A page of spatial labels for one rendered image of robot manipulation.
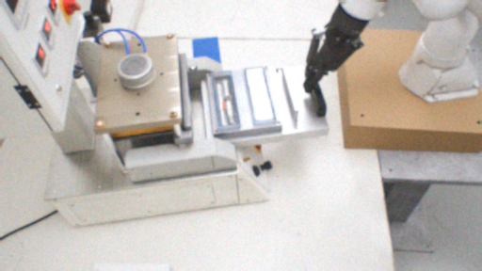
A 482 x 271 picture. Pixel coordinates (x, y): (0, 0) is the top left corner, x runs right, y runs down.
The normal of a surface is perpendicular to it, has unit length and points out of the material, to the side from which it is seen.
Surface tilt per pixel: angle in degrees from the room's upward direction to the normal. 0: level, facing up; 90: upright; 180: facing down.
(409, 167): 0
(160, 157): 0
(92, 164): 0
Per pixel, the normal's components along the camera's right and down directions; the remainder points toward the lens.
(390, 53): -0.01, -0.54
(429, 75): -0.72, 0.52
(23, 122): 0.13, 0.80
